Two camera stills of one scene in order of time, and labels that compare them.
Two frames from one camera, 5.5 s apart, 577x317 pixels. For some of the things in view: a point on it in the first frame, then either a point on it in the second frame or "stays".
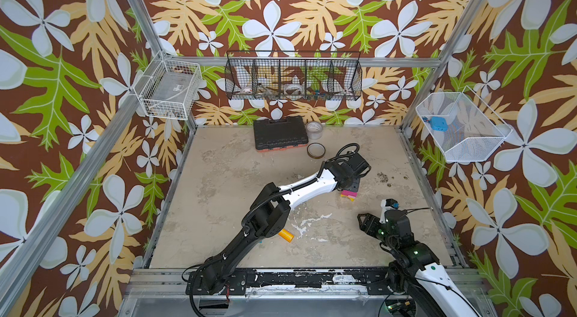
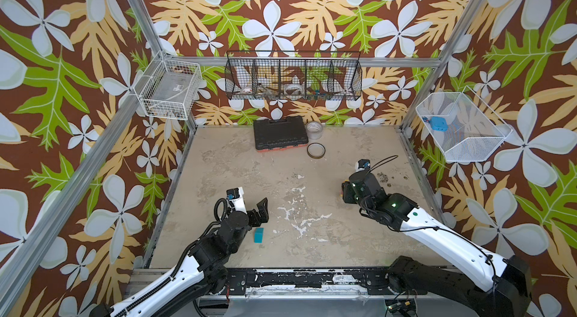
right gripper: (373, 222) → (350, 190)
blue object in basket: (439, 123) stays
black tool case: (279, 133) stays
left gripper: (357, 185) → (263, 212)
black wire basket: (293, 75) stays
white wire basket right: (464, 128) stays
